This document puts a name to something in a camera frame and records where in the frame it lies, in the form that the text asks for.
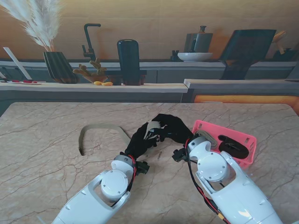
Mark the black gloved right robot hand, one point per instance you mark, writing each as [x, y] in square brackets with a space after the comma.
[175, 130]

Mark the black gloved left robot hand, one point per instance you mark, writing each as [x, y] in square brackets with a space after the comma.
[140, 142]

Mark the beige woven belt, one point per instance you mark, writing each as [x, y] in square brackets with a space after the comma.
[81, 140]
[208, 137]

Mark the pink plastic storage basket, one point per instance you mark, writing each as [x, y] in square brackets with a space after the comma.
[233, 137]

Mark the dark brown belt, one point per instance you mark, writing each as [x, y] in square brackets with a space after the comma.
[233, 147]

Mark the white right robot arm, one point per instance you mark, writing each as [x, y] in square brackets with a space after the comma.
[224, 179]

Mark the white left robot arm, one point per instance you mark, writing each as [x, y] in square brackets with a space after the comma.
[105, 191]

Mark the small metal pin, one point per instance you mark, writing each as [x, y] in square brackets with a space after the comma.
[160, 155]

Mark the grey back counter cabinets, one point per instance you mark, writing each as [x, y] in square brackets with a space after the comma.
[168, 74]

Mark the orange fruit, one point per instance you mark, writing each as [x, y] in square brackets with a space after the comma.
[97, 83]
[107, 84]

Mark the small black stand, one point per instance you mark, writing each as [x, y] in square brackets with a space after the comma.
[174, 57]

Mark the raised counter orange glow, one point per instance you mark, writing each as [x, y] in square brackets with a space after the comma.
[233, 84]

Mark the white speckled bowl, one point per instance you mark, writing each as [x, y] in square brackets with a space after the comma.
[195, 56]

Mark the tall black cylinder container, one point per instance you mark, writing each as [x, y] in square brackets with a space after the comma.
[128, 60]

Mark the cactus plants in bowl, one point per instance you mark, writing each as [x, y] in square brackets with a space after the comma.
[98, 70]

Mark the grey pot with lid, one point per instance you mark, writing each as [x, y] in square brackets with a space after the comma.
[201, 42]

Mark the dark ribbed vase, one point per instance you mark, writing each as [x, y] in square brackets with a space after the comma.
[58, 67]

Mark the black kitchen faucet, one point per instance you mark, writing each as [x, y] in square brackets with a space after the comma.
[88, 39]

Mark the plate with red food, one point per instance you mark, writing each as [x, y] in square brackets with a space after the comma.
[25, 82]

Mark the dark utensil holder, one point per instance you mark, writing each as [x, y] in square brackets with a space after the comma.
[287, 56]

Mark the wooden kitchen utensils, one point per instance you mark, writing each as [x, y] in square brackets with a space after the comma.
[279, 38]

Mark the white pampas grass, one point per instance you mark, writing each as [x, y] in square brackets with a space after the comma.
[44, 30]

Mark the white leaning board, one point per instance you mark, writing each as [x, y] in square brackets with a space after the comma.
[16, 61]

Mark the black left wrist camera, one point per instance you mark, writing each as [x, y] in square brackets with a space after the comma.
[141, 167]

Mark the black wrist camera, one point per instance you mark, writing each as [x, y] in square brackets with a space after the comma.
[141, 167]
[178, 156]

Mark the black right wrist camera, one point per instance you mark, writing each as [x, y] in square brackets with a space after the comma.
[178, 156]

